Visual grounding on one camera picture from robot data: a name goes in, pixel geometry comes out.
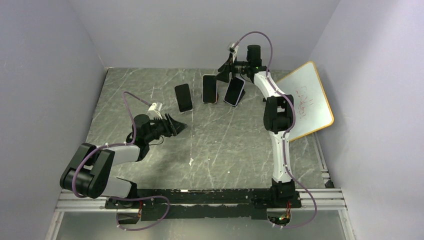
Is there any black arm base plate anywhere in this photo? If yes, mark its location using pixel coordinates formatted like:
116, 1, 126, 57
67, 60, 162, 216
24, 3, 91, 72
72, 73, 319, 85
104, 187, 302, 224

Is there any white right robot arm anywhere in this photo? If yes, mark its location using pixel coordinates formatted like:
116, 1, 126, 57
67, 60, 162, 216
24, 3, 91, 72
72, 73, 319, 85
215, 43, 296, 207

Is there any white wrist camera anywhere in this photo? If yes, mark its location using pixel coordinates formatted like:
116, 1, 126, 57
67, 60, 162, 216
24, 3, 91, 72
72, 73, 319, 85
147, 102, 164, 119
227, 42, 239, 58

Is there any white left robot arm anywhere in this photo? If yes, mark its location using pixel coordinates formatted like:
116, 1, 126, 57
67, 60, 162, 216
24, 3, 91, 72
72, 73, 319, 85
59, 114, 188, 208

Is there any black phone pink case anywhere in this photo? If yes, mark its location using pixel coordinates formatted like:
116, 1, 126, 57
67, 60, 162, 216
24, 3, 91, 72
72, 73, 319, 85
202, 74, 218, 104

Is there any black phone grey case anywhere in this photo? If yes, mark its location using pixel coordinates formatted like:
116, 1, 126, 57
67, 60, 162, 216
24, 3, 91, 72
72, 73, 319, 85
174, 83, 193, 112

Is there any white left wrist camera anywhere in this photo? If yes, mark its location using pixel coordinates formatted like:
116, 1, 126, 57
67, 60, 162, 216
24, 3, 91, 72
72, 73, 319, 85
147, 102, 164, 119

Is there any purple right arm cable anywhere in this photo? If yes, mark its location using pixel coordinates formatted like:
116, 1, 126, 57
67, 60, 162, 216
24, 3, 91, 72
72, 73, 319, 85
233, 31, 318, 230

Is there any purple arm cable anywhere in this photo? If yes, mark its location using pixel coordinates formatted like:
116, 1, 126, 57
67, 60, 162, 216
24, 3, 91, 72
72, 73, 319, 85
233, 31, 318, 230
71, 91, 171, 232

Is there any aluminium frame rail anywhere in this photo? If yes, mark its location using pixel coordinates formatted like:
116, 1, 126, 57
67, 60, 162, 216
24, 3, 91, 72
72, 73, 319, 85
54, 158, 348, 213

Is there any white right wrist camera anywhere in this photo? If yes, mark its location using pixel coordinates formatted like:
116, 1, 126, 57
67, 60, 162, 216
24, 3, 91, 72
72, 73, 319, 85
227, 42, 239, 58

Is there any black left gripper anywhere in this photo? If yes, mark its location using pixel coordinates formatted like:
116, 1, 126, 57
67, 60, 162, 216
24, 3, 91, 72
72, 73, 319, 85
144, 113, 187, 143

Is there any yellow framed whiteboard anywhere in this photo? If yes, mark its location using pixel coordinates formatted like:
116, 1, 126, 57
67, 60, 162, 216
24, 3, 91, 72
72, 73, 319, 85
276, 61, 335, 141

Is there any white grey phone stand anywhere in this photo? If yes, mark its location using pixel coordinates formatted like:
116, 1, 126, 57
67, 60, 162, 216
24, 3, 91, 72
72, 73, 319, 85
181, 109, 194, 114

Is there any black phone lilac case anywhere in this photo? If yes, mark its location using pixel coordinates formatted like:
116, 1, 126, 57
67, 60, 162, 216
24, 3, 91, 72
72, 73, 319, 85
223, 77, 245, 107

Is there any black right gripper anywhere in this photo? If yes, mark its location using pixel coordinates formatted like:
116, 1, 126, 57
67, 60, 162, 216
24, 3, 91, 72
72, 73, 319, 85
213, 53, 250, 83

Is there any black folding phone stand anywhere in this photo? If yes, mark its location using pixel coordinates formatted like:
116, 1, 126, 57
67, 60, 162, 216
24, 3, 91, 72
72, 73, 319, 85
238, 89, 246, 102

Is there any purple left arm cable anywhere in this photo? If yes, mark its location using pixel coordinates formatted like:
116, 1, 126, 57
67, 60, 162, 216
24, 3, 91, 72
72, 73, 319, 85
71, 91, 171, 232

